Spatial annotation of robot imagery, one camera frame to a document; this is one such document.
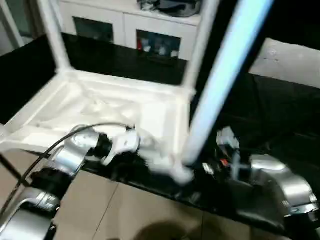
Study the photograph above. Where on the white plastic chair shell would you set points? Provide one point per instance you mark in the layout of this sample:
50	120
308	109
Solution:
287	65

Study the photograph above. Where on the small white jar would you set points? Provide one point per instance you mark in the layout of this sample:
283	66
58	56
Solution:
162	48
173	53
147	48

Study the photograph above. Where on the dark round helmet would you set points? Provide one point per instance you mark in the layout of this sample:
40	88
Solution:
177	7

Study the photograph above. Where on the black stand leg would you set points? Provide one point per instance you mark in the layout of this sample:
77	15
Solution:
12	168

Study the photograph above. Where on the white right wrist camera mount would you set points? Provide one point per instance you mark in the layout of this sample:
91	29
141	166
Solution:
227	140

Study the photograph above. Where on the red packet in cabinet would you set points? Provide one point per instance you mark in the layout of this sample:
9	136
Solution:
140	43

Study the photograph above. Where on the white cabinet with glass doors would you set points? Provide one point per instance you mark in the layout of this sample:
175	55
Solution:
125	22

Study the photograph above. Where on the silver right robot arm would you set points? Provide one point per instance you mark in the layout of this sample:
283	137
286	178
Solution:
287	180

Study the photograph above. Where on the black clutter pile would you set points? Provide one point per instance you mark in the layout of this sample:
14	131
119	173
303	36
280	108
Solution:
146	4

